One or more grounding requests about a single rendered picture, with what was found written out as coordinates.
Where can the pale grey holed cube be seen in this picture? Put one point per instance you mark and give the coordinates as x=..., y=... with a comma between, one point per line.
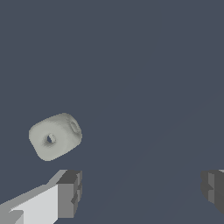
x=58, y=135

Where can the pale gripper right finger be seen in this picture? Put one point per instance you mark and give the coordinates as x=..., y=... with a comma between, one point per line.
x=215, y=188

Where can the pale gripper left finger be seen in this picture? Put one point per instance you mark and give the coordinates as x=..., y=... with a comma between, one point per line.
x=43, y=201

